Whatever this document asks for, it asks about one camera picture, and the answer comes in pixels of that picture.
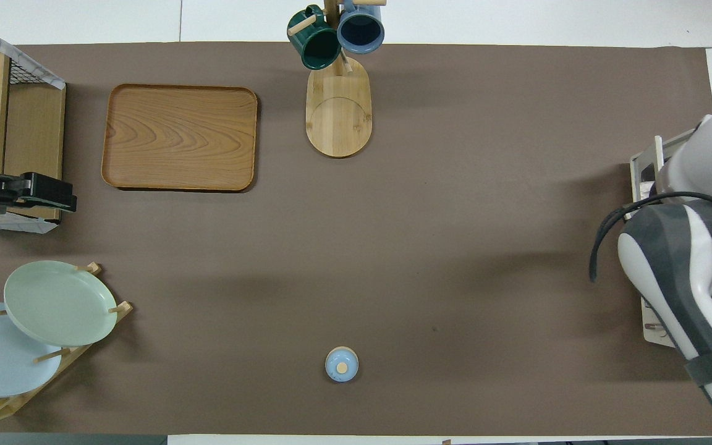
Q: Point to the pale green plate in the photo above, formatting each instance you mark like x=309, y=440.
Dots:
x=59, y=303

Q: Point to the white grey patterned cloth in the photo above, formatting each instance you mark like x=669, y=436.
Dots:
x=47, y=80

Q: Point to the wooden mug tree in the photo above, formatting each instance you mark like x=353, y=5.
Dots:
x=339, y=117

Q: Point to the wooden stepped shelf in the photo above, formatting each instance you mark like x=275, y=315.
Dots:
x=38, y=136

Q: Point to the beige toaster oven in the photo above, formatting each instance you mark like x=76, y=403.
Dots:
x=677, y=143

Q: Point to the wooden plate rack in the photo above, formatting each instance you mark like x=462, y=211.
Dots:
x=122, y=307

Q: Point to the dark green mug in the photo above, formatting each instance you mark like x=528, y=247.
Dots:
x=319, y=49

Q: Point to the wooden serving tray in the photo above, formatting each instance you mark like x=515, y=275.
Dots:
x=180, y=137

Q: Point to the blue mug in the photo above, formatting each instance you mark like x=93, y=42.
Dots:
x=361, y=31

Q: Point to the brown table mat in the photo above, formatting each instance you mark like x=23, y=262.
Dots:
x=393, y=247

